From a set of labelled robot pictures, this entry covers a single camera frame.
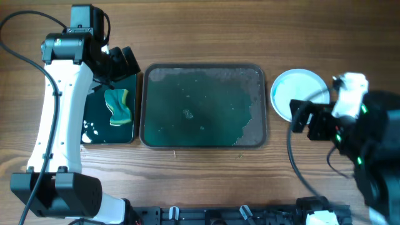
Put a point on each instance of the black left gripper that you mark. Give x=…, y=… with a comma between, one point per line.
x=122, y=62

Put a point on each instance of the green yellow sponge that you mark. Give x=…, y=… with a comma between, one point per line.
x=116, y=102

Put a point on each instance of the small black water tray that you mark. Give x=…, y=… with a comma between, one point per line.
x=96, y=127

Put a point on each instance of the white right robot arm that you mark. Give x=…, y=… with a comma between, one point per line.
x=370, y=141

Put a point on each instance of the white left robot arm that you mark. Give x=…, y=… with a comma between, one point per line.
x=76, y=62

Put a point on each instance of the top white plate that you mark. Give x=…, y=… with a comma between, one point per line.
x=296, y=84

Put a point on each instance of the large black tray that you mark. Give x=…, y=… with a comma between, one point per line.
x=204, y=105

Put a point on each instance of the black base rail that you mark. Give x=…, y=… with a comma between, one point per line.
x=272, y=214

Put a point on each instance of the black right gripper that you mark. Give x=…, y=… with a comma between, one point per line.
x=317, y=122

